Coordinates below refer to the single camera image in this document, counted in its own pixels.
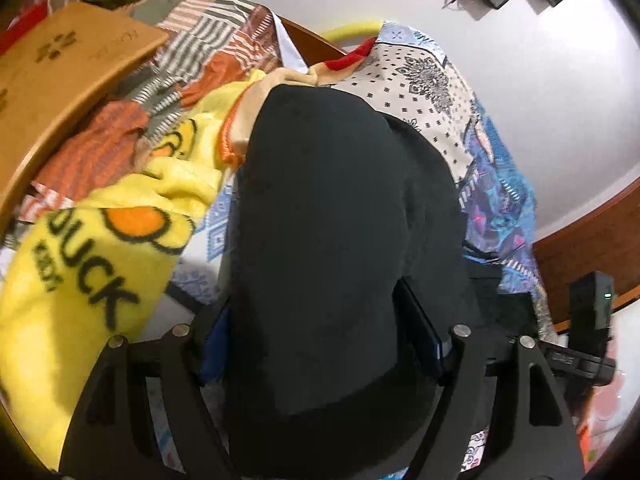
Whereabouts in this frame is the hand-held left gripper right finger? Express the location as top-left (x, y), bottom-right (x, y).
top-left (394, 277), bottom-right (586, 480)

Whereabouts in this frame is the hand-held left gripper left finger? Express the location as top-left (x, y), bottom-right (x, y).
top-left (57, 305), bottom-right (232, 480)

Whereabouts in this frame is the large black garment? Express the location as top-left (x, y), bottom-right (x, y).
top-left (220, 85), bottom-right (541, 480)

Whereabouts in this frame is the pink printed bag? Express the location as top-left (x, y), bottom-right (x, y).
top-left (575, 365), bottom-right (622, 480)

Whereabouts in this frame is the yellow printed fleece blanket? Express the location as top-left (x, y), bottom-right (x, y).
top-left (0, 67), bottom-right (268, 461)

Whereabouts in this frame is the orange striped patchwork quilt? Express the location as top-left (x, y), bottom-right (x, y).
top-left (15, 0), bottom-right (306, 221)

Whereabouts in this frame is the blue patchwork quilt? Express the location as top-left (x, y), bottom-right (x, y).
top-left (165, 20), bottom-right (556, 480)

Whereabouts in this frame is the wooden headboard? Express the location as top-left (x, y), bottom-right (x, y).
top-left (277, 15), bottom-right (351, 68)

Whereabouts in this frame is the yellow hoop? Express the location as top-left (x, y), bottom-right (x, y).
top-left (320, 20), bottom-right (383, 47)

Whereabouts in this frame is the tan cardboard box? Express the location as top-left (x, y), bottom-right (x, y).
top-left (0, 2), bottom-right (170, 216)

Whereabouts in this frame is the red cloth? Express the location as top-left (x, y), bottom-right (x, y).
top-left (0, 2), bottom-right (48, 56)

